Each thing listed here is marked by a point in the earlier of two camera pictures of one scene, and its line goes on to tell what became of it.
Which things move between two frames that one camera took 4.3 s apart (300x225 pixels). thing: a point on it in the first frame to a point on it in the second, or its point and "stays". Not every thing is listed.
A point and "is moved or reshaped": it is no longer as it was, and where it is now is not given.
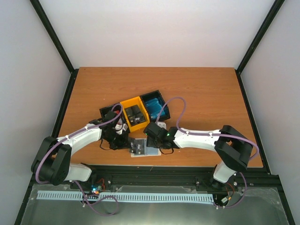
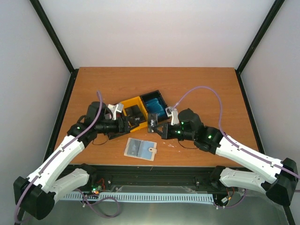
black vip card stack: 135,115 stays
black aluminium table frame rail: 179,176 stays
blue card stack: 154,107 stays
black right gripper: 150,143 to 166,134
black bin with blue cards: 153,103 stays
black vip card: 136,146 is moved or reshaped
